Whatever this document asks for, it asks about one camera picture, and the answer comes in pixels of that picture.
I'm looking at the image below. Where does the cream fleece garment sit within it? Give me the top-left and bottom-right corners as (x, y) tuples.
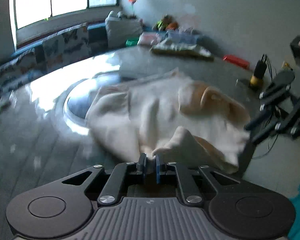
(85, 70), (250, 174)

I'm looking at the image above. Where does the red plastic stool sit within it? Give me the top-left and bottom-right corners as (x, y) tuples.
(223, 54), (250, 69)

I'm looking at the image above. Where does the grey quilted star table cover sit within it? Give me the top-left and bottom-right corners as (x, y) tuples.
(0, 47), (260, 239)

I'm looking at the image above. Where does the clear plastic storage box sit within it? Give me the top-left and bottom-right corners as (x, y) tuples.
(166, 28), (203, 44)

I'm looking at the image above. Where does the black round cooktop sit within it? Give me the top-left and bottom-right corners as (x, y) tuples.
(63, 72), (121, 135)

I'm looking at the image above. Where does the green floral folded blanket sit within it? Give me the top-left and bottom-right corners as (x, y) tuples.
(150, 38), (214, 61)

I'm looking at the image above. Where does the orange plush toy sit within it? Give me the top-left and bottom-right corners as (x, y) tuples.
(165, 22), (179, 31)

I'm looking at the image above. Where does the teddy bear in green vest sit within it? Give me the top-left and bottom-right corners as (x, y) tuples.
(152, 15), (173, 31)

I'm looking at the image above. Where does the pink white folded cloth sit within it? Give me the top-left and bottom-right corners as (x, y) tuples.
(137, 32), (162, 47)

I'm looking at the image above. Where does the small butterfly cushion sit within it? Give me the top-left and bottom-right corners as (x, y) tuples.
(0, 48), (47, 98)

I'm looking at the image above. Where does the green plastic bowl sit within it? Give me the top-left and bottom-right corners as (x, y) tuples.
(125, 37), (139, 47)

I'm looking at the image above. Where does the large butterfly cushion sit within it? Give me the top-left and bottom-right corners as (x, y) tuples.
(42, 23), (91, 73)

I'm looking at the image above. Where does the blue bench sofa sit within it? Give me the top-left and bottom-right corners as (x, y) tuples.
(0, 21), (153, 106)

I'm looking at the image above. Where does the grey plain cushion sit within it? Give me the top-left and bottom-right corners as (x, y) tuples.
(105, 11), (143, 49)

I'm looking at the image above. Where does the yellow black cable holder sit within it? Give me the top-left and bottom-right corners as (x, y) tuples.
(249, 54), (268, 88)

